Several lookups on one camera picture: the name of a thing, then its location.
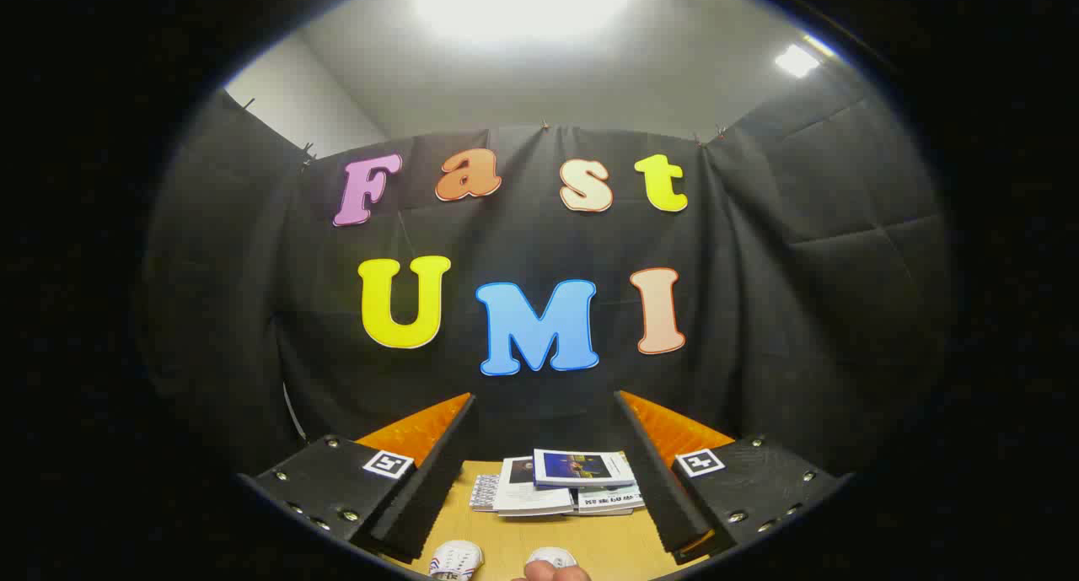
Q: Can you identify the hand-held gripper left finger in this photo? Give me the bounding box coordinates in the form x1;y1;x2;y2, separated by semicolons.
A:
239;393;476;563

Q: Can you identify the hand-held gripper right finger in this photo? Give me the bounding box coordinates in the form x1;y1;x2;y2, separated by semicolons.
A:
614;390;849;563

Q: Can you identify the teal and white book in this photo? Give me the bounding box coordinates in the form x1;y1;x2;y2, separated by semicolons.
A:
577;453;646;513

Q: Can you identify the blue picture cover book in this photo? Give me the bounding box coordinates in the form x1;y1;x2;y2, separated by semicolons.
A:
533;449;636;489

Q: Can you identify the large white book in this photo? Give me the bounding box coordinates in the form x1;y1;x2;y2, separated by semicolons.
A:
493;456;576;517

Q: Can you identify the small ceiling light panel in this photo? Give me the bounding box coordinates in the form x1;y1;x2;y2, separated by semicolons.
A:
774;44;821;79

